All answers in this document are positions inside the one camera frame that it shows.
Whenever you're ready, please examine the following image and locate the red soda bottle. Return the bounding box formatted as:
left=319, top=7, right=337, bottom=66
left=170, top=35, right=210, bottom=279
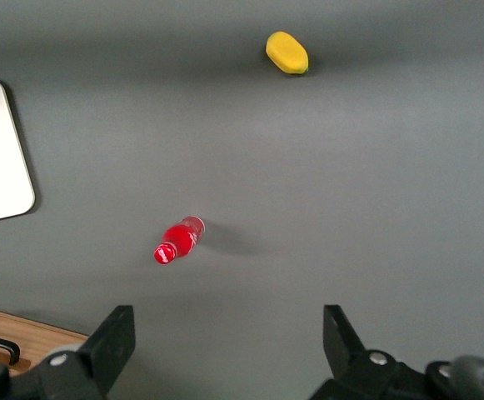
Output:
left=153, top=215, right=206, bottom=266

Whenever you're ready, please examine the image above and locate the grey cable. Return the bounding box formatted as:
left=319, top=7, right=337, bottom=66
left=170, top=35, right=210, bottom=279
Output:
left=449, top=355, right=484, bottom=400

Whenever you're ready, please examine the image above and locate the yellow sponge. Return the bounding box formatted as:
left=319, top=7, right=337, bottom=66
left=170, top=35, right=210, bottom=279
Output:
left=265, top=31, right=310, bottom=76

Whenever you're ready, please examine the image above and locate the wooden board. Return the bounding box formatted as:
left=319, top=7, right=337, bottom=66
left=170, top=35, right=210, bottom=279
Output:
left=0, top=304, right=89, bottom=378

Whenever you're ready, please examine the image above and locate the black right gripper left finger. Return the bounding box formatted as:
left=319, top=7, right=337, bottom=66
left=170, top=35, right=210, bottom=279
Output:
left=0, top=304, right=137, bottom=400

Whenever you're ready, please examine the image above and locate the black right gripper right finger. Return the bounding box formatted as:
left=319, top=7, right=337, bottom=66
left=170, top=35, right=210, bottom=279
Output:
left=307, top=304, right=484, bottom=400

